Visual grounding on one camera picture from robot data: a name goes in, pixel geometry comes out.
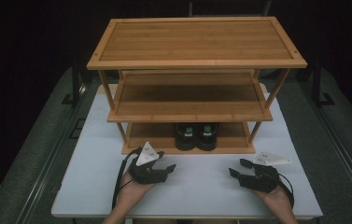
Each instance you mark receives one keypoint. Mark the wooden shoe rack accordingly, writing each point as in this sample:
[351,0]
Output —
[195,43]

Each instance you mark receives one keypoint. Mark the black metal stand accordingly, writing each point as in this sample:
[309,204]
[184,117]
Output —
[318,90]
[75,90]

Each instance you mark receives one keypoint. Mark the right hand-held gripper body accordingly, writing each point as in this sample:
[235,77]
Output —
[262,180]

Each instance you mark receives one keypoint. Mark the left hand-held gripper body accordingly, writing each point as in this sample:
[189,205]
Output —
[145,174]

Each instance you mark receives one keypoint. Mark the person's left hand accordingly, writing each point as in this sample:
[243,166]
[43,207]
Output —
[131,193]

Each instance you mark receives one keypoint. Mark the person's right hand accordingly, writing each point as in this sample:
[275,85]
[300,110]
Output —
[276,199]

